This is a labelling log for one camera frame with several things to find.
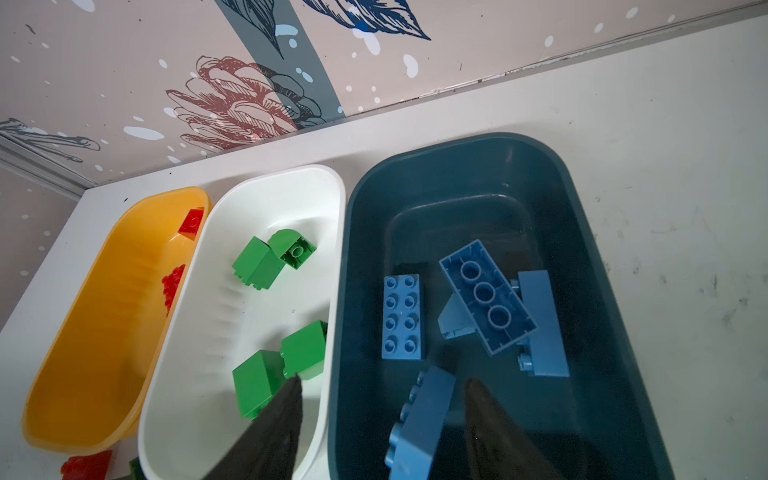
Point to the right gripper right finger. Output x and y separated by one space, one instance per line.
497 448

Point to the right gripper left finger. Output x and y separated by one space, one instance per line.
268 448

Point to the green square lego brick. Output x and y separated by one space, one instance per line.
257 380

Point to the blue long lego brick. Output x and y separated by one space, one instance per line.
542 353

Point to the blue lego brick bottom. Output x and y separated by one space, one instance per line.
498 314

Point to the blue sloped lego brick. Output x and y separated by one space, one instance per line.
454 321

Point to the blue lego brick 2x4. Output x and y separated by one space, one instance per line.
402 318

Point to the red lego brick 2x4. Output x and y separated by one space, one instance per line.
91 467

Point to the red lego bricks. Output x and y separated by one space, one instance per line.
171 284

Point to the red L-shaped lego stack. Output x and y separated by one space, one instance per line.
191 224

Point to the white plastic bin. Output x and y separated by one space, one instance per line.
190 418

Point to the yellow plastic bin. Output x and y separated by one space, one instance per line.
90 389

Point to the dark teal plastic bin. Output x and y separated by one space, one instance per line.
515 195

